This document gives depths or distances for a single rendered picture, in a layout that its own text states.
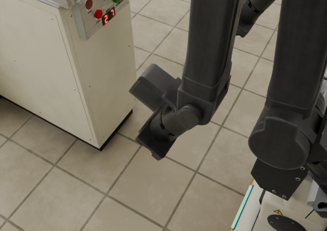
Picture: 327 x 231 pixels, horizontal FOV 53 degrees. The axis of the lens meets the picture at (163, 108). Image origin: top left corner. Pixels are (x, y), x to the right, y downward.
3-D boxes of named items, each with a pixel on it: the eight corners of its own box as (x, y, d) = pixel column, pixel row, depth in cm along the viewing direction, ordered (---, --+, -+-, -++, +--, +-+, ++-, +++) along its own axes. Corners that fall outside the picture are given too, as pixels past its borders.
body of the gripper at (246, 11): (225, 21, 86) (241, 3, 80) (239, 2, 92) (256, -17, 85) (243, 37, 86) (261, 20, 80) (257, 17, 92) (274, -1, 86)
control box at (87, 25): (78, 37, 105) (68, -1, 94) (121, 0, 118) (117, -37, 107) (87, 41, 104) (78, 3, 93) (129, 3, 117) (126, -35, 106)
